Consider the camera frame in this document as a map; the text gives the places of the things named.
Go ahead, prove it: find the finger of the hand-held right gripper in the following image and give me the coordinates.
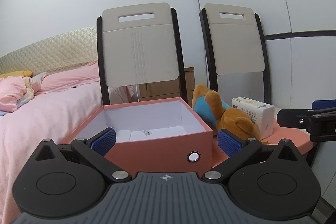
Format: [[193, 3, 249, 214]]
[[277, 108, 336, 143], [312, 100, 336, 110]]

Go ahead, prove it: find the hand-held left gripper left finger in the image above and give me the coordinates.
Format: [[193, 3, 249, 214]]
[[34, 127, 132, 184]]

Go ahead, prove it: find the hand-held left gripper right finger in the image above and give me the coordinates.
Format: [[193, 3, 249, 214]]
[[202, 128, 302, 184]]

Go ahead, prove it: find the salmon pink box lid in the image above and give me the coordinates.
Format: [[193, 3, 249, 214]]
[[211, 115, 313, 169]]

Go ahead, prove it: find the brown teddy bear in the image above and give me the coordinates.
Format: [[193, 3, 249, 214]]
[[192, 84, 261, 141]]

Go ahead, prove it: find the white tissue pack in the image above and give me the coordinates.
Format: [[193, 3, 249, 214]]
[[231, 97, 275, 140]]

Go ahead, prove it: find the salmon pink storage box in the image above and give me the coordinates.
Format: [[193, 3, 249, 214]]
[[59, 97, 213, 174]]

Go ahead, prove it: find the white paper slip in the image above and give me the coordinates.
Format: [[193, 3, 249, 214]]
[[130, 130, 154, 141]]

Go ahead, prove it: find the bed with pink sheet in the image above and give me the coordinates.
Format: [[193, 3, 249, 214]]
[[0, 60, 120, 224]]

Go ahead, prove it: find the pink pillow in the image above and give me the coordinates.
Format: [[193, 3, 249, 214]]
[[41, 60, 101, 94]]

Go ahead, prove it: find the wooden nightstand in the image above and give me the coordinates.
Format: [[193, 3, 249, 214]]
[[139, 67, 195, 102]]

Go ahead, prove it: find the cream quilted headboard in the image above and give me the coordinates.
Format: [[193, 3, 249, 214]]
[[0, 26, 98, 78]]

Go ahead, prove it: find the pink crumpled quilt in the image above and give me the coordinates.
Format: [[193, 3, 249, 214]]
[[0, 74, 50, 113]]

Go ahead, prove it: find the white chair with black frame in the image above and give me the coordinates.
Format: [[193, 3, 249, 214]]
[[96, 2, 188, 107], [199, 3, 272, 107]]

